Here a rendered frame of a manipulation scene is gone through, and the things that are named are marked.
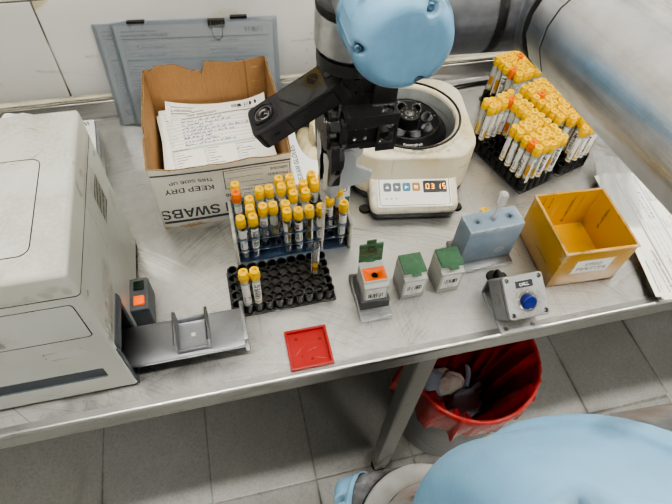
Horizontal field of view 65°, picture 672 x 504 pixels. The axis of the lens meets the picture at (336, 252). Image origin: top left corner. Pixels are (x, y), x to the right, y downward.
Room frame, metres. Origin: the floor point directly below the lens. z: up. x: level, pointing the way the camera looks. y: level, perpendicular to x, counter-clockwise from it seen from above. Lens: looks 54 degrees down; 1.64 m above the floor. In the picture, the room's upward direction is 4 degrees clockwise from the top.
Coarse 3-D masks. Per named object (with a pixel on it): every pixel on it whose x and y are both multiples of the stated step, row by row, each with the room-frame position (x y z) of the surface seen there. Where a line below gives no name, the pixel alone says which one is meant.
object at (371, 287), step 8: (360, 264) 0.49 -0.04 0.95; (368, 264) 0.49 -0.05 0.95; (376, 264) 0.49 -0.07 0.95; (360, 272) 0.48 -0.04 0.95; (368, 272) 0.47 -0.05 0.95; (376, 272) 0.47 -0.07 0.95; (384, 272) 0.48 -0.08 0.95; (360, 280) 0.47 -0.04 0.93; (368, 280) 0.46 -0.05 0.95; (376, 280) 0.46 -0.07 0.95; (384, 280) 0.46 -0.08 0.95; (360, 288) 0.47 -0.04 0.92; (368, 288) 0.45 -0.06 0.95; (376, 288) 0.45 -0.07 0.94; (384, 288) 0.45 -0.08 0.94; (368, 296) 0.45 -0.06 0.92; (376, 296) 0.45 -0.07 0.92; (384, 296) 0.46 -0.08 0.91
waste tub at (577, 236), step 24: (576, 192) 0.66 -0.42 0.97; (600, 192) 0.68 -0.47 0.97; (528, 216) 0.64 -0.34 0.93; (552, 216) 0.66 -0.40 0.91; (576, 216) 0.67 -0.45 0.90; (600, 216) 0.65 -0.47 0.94; (528, 240) 0.61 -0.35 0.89; (552, 240) 0.56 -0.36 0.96; (576, 240) 0.63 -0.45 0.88; (600, 240) 0.62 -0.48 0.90; (624, 240) 0.58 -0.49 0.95; (552, 264) 0.54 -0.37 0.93; (576, 264) 0.53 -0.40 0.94; (600, 264) 0.54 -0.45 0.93
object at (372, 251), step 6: (372, 240) 0.50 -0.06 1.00; (360, 246) 0.50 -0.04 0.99; (366, 246) 0.50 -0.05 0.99; (372, 246) 0.50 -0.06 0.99; (378, 246) 0.50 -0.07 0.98; (360, 252) 0.49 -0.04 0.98; (366, 252) 0.50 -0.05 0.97; (372, 252) 0.50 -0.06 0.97; (378, 252) 0.50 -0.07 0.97; (360, 258) 0.49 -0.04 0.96; (366, 258) 0.50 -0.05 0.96; (372, 258) 0.50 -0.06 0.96; (378, 258) 0.50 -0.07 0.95
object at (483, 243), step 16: (512, 208) 0.61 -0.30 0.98; (464, 224) 0.57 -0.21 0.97; (480, 224) 0.57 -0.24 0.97; (496, 224) 0.57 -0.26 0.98; (512, 224) 0.58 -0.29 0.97; (464, 240) 0.56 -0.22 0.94; (480, 240) 0.56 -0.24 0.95; (496, 240) 0.57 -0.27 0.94; (512, 240) 0.58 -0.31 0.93; (464, 256) 0.55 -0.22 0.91; (480, 256) 0.56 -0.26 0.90; (496, 256) 0.57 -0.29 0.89; (464, 272) 0.54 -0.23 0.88
